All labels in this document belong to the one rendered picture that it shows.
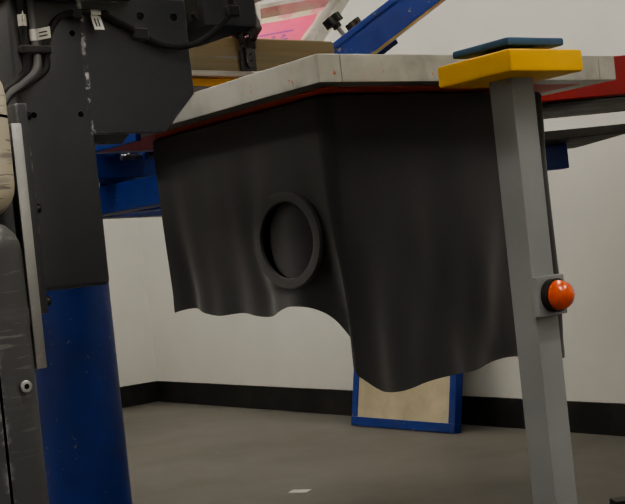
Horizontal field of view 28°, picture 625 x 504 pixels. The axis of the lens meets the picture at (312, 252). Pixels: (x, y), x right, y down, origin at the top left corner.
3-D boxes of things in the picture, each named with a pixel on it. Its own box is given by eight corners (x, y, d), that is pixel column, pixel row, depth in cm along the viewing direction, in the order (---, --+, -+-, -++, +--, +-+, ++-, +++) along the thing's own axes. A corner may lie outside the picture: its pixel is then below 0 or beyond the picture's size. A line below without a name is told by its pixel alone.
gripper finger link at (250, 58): (236, 35, 226) (240, 72, 226) (246, 31, 223) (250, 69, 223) (251, 35, 228) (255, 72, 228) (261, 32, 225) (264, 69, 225)
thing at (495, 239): (574, 358, 200) (546, 90, 200) (354, 403, 173) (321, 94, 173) (560, 358, 203) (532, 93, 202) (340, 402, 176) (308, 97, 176)
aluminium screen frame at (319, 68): (616, 79, 197) (613, 55, 197) (319, 82, 162) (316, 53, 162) (319, 144, 260) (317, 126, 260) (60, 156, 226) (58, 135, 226)
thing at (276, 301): (386, 344, 180) (359, 95, 180) (338, 352, 175) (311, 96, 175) (217, 344, 217) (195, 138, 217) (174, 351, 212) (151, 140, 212)
